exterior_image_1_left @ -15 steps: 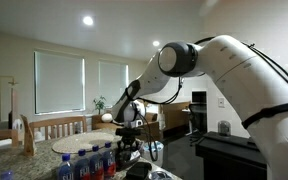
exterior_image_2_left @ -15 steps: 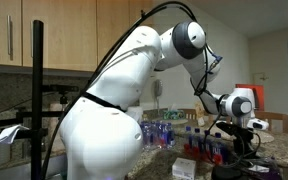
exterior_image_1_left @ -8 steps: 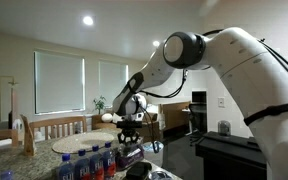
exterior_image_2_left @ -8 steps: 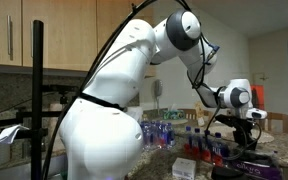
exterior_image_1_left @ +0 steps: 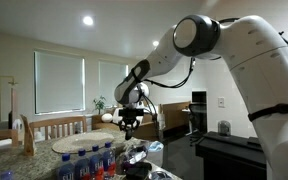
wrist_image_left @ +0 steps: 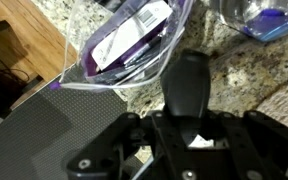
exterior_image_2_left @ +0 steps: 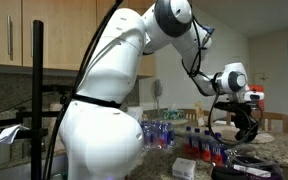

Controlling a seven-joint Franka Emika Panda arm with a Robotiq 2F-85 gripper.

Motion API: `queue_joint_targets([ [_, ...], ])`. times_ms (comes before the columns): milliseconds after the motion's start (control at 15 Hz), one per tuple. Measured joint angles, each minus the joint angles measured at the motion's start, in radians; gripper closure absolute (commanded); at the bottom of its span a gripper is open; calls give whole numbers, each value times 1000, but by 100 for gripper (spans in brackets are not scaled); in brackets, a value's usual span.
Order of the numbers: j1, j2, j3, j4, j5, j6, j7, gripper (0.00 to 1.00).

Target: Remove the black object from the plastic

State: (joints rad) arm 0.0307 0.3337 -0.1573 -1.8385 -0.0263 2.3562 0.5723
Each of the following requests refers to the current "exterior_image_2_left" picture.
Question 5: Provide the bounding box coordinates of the black pouch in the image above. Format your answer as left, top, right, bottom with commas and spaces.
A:
211, 165, 248, 180

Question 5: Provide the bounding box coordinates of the grey wall phone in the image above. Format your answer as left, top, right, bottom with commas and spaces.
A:
154, 79, 164, 98

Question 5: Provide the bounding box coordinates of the black stereo camera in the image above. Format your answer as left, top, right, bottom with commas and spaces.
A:
43, 84, 73, 105

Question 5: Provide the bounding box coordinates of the wooden figurine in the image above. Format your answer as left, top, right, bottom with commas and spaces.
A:
194, 101, 206, 127

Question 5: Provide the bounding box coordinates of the red poster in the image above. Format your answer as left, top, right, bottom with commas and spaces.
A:
249, 84, 265, 112

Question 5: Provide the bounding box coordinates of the folded white paper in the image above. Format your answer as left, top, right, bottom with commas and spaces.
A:
0, 124, 30, 145

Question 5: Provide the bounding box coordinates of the small white cardboard box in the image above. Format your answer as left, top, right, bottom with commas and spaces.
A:
171, 157, 197, 180

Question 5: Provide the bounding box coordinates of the green tissue box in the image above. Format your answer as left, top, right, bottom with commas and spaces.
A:
163, 109, 186, 121

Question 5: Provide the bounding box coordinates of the wall crucifix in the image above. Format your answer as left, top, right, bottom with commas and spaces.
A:
254, 72, 269, 84

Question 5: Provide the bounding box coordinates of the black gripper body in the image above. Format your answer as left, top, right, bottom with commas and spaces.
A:
213, 101, 259, 127

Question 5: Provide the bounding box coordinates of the silver cabinet handle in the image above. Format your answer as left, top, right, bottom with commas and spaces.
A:
6, 14, 14, 57

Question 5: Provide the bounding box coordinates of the small blue water bottle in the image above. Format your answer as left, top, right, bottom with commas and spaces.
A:
140, 120, 151, 150
164, 122, 177, 149
156, 121, 167, 150
148, 120, 158, 150

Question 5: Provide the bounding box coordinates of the black cable bundle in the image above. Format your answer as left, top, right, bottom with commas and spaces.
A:
43, 0, 264, 180

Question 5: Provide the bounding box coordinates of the black camera stand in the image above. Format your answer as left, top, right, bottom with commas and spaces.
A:
0, 19, 67, 180

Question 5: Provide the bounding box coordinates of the Fiji water bottle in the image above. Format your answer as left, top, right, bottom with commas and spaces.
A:
202, 129, 214, 163
212, 132, 228, 167
183, 125, 194, 155
192, 127, 204, 159

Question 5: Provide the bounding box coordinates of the white rounded container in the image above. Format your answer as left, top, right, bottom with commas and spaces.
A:
127, 106, 144, 123

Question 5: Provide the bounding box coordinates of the wooden wall cabinet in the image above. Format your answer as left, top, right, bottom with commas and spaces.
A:
0, 0, 157, 78

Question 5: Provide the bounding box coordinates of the purple plastic package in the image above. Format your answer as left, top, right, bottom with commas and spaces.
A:
225, 149, 284, 180

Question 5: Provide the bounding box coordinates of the narrow wooden chair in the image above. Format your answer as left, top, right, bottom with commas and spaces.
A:
180, 108, 214, 127

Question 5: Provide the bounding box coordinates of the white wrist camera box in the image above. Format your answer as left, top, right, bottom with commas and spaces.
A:
243, 91, 266, 102

